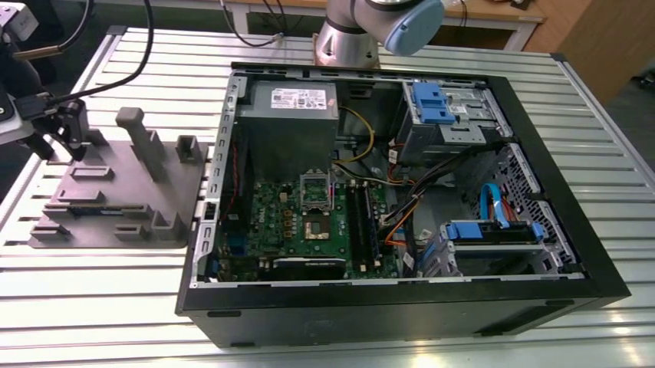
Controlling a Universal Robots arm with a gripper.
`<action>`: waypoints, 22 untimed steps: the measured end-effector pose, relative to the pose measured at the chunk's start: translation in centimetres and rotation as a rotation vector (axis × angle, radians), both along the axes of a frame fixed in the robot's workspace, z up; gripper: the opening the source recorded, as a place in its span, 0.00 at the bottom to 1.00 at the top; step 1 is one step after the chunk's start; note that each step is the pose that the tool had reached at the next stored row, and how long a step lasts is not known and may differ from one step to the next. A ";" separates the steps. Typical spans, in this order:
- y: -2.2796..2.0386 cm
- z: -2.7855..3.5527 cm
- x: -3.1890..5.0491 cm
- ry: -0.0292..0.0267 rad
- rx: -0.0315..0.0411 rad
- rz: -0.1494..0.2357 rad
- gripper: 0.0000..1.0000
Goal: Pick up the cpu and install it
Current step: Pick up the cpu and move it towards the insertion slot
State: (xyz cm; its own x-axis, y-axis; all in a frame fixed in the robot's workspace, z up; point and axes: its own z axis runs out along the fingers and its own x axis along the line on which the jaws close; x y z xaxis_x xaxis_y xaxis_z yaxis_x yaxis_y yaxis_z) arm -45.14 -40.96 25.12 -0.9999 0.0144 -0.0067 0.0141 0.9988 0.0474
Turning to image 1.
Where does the thin cable grey plug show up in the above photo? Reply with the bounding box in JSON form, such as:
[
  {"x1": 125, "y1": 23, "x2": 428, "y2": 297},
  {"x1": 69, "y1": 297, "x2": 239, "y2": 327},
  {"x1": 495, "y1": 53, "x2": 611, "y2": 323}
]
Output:
[{"x1": 219, "y1": 0, "x2": 285, "y2": 48}]

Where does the wooden cabinet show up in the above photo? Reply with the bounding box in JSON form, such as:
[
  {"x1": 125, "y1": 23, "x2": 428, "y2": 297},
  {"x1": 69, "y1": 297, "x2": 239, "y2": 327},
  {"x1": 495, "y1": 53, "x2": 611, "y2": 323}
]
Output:
[{"x1": 526, "y1": 0, "x2": 655, "y2": 104}]

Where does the hard disk in blue carrier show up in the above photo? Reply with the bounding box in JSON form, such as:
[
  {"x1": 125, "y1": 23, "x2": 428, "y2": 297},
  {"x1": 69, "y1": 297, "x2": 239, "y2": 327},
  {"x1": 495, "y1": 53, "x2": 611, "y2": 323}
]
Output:
[{"x1": 441, "y1": 220, "x2": 547, "y2": 246}]

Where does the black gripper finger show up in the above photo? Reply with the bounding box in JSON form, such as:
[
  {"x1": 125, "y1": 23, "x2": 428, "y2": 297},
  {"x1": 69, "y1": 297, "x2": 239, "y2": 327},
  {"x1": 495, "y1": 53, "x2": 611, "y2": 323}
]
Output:
[
  {"x1": 24, "y1": 130, "x2": 55, "y2": 160},
  {"x1": 53, "y1": 100, "x2": 89, "y2": 162}
]

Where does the CPU socket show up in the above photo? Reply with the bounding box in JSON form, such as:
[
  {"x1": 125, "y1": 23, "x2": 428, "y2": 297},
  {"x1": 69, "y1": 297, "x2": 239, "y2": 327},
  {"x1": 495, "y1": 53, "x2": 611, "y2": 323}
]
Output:
[{"x1": 301, "y1": 216, "x2": 335, "y2": 243}]

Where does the black camera cable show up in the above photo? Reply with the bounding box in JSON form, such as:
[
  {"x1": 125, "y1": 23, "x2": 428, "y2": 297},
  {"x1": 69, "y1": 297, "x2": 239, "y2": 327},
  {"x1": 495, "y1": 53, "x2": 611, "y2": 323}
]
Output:
[{"x1": 51, "y1": 0, "x2": 155, "y2": 104}]

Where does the black graphics card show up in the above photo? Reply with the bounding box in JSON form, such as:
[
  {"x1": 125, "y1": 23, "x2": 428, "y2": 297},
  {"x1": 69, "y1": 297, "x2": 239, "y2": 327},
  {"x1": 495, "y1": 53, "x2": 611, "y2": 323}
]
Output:
[{"x1": 257, "y1": 255, "x2": 349, "y2": 281}]

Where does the grey metal drive cage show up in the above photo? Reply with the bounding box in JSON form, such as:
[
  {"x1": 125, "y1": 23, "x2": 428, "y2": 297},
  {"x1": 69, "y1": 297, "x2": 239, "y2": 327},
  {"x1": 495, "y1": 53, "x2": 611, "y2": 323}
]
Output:
[{"x1": 397, "y1": 79, "x2": 516, "y2": 166}]

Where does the blue wire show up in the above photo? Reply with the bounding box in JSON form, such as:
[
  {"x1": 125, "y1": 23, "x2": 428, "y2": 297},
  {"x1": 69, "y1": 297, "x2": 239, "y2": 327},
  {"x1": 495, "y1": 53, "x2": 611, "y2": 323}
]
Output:
[{"x1": 479, "y1": 182, "x2": 512, "y2": 231}]

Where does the black wire bundle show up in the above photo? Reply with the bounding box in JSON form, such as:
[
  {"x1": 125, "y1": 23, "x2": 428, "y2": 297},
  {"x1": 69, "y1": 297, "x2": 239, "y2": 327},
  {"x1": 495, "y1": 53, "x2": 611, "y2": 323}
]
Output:
[{"x1": 383, "y1": 141, "x2": 512, "y2": 227}]

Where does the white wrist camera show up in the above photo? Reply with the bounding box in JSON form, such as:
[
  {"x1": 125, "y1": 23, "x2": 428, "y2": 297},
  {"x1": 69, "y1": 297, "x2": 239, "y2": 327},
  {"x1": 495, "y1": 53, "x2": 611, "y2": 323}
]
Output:
[{"x1": 0, "y1": 2, "x2": 41, "y2": 39}]

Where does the black PC case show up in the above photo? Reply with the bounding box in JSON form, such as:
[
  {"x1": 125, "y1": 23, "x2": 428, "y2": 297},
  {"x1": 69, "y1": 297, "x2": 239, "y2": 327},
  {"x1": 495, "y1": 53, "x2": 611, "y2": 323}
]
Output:
[{"x1": 175, "y1": 61, "x2": 634, "y2": 349}]

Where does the grey parts rack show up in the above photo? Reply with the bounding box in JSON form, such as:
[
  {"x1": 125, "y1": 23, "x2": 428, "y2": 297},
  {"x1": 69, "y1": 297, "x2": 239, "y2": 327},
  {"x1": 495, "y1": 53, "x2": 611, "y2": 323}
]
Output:
[{"x1": 28, "y1": 107, "x2": 211, "y2": 250}]

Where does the RAM stick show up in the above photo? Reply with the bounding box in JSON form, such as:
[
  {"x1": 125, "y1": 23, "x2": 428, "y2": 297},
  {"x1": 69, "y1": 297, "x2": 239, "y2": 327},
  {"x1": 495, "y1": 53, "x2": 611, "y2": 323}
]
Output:
[{"x1": 68, "y1": 205, "x2": 145, "y2": 217}]

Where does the grey metal disk bay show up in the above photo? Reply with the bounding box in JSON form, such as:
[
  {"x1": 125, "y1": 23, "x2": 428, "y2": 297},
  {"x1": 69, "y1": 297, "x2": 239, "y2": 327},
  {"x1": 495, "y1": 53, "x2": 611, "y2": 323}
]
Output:
[{"x1": 424, "y1": 222, "x2": 579, "y2": 277}]

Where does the wooden desk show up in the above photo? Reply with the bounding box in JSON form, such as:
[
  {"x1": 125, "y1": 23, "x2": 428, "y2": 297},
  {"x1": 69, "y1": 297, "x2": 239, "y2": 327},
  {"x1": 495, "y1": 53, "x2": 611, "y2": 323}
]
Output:
[{"x1": 441, "y1": 0, "x2": 547, "y2": 53}]

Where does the coloured power wire bundle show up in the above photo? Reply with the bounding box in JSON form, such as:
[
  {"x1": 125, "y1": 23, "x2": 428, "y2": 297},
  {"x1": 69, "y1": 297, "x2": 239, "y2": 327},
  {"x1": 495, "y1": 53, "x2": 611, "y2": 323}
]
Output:
[{"x1": 385, "y1": 164, "x2": 415, "y2": 187}]

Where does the cable with brass plug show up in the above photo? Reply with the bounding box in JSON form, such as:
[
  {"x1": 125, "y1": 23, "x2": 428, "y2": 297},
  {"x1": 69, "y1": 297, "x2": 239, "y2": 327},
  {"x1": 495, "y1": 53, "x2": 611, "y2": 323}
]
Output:
[{"x1": 12, "y1": 0, "x2": 96, "y2": 61}]

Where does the grey power supply unit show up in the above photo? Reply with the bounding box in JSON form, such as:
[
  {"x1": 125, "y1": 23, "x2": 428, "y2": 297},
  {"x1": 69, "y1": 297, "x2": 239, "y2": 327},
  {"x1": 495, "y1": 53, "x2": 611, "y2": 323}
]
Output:
[{"x1": 235, "y1": 80, "x2": 341, "y2": 181}]

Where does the yellow wire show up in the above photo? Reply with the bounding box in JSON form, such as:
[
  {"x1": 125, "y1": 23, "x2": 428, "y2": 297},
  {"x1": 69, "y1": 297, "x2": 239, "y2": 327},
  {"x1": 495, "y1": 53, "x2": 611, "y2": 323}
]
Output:
[{"x1": 335, "y1": 106, "x2": 377, "y2": 165}]

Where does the black RAM slot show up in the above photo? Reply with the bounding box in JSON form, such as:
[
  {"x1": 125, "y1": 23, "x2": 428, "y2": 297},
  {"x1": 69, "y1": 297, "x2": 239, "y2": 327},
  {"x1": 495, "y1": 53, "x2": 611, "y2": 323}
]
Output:
[
  {"x1": 352, "y1": 182, "x2": 369, "y2": 270},
  {"x1": 360, "y1": 182, "x2": 377, "y2": 270},
  {"x1": 345, "y1": 182, "x2": 363, "y2": 270}
]

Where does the green motherboard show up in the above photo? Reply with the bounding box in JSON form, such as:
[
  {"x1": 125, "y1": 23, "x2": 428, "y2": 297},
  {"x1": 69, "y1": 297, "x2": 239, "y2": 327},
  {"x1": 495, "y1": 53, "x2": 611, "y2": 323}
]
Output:
[{"x1": 219, "y1": 179, "x2": 405, "y2": 281}]

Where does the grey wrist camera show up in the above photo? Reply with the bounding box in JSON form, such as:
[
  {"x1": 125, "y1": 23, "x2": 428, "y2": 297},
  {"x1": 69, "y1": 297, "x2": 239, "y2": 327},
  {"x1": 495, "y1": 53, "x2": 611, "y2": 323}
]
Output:
[{"x1": 0, "y1": 91, "x2": 24, "y2": 146}]

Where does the orange wire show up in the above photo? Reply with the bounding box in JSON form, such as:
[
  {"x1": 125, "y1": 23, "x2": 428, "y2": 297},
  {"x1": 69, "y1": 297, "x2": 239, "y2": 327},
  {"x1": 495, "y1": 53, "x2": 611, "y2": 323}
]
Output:
[{"x1": 383, "y1": 195, "x2": 421, "y2": 247}]

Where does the blue drive carrier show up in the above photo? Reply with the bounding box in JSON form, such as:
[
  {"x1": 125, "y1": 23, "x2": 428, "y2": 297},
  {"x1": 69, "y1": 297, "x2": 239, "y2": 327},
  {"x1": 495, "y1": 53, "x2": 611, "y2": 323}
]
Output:
[{"x1": 411, "y1": 82, "x2": 456, "y2": 126}]

